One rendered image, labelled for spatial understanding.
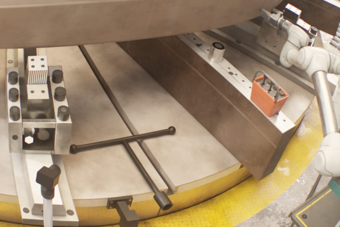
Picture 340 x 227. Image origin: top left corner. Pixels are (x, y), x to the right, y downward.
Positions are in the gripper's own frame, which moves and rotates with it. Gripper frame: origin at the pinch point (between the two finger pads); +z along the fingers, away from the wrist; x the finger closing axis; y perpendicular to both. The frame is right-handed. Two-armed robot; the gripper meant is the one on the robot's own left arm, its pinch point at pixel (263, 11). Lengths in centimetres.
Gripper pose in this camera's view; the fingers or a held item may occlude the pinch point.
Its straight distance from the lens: 337.5
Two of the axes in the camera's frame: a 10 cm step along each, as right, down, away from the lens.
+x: -6.2, 3.7, -6.9
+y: 2.2, -7.6, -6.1
